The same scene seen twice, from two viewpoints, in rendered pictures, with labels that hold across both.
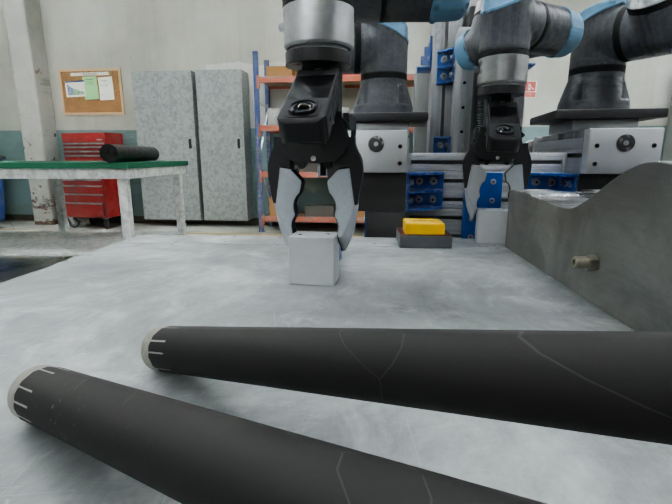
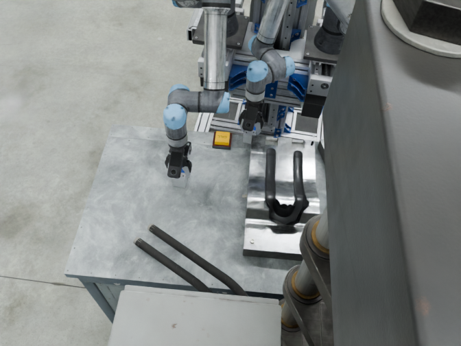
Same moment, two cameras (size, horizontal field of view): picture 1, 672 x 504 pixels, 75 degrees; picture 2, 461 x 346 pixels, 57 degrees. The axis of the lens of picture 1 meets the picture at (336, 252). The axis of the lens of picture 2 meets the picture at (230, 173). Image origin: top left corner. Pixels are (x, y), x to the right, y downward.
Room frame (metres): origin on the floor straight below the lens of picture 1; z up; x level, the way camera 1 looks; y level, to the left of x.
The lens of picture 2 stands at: (-0.45, -0.16, 2.25)
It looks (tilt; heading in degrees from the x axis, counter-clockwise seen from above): 55 degrees down; 359
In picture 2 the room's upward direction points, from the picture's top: 3 degrees clockwise
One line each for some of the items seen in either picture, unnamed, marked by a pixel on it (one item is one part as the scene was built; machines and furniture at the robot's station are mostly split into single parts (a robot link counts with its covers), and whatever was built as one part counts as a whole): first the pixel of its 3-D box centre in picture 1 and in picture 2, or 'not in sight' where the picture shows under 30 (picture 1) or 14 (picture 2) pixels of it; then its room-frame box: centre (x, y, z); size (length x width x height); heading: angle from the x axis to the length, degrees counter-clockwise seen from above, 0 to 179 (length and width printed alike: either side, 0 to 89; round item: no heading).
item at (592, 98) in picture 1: (594, 91); (333, 33); (1.09, -0.61, 1.09); 0.15 x 0.15 x 0.10
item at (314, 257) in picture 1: (323, 249); (182, 170); (0.53, 0.02, 0.83); 0.13 x 0.05 x 0.05; 170
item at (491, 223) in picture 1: (489, 221); (252, 128); (0.76, -0.27, 0.83); 0.13 x 0.05 x 0.05; 167
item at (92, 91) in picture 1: (91, 91); not in sight; (6.32, 3.34, 1.80); 0.90 x 0.03 x 0.60; 84
